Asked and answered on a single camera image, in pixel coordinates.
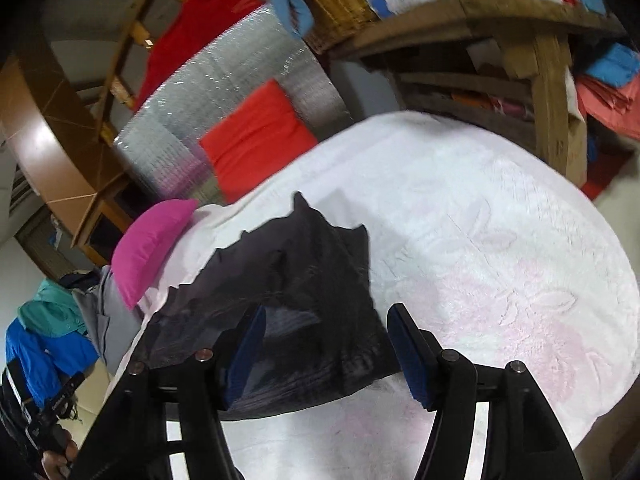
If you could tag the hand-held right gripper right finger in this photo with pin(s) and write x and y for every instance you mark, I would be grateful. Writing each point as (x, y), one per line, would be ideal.
(407, 355)

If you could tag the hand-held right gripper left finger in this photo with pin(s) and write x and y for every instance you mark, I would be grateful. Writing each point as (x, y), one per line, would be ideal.
(245, 355)

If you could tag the black quilted jacket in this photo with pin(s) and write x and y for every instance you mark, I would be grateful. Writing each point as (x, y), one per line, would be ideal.
(300, 270)

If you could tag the person's left hand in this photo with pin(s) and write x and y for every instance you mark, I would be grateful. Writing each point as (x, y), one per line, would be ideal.
(54, 462)

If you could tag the blue jacket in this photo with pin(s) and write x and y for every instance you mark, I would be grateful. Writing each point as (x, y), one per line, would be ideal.
(40, 360)

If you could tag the teal jacket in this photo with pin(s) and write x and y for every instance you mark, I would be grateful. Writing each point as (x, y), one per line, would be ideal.
(47, 310)

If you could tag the grey cloth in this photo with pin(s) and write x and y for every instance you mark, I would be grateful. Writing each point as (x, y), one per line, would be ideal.
(105, 325)

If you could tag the white pink-patterned blanket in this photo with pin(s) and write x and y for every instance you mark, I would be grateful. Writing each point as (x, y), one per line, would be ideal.
(500, 260)

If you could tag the magenta pillow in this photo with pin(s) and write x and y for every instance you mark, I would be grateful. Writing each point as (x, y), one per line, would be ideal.
(150, 245)

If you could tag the orange-red cushion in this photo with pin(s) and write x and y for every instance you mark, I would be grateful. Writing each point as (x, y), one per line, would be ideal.
(255, 140)

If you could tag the silver foil mat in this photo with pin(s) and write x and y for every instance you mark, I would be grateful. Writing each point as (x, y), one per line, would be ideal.
(225, 75)

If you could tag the brown wooden cabinet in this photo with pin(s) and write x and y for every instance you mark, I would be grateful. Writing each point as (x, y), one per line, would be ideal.
(45, 135)

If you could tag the wooden table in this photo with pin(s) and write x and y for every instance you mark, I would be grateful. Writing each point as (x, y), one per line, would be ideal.
(545, 85)

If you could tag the stack of coral cloths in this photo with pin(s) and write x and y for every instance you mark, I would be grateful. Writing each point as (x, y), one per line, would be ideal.
(610, 100)

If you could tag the red cloth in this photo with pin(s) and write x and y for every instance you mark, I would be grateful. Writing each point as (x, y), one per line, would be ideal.
(200, 20)

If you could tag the wicker basket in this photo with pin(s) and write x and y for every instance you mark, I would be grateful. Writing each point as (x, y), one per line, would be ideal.
(337, 5)

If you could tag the bright blue cloth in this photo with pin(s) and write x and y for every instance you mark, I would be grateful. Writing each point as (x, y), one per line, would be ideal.
(615, 62)

